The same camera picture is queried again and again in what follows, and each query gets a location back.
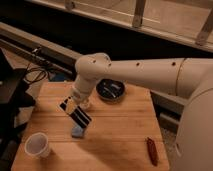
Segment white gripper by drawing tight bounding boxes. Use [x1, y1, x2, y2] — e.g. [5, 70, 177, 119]
[60, 97, 92, 128]

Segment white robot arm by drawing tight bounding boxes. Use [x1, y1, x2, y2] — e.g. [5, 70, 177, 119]
[60, 53, 213, 171]

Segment blue eraser block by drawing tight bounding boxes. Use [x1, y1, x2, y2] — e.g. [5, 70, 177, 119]
[71, 125, 84, 138]

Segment small white bottle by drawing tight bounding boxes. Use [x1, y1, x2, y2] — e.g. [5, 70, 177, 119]
[80, 100, 91, 111]

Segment black round bowl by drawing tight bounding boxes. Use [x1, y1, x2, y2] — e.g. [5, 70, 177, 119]
[96, 79, 125, 101]

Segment black equipment stand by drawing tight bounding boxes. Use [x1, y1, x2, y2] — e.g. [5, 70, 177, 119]
[0, 49, 35, 171]

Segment black cables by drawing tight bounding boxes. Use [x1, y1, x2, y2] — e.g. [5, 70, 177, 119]
[23, 46, 56, 84]

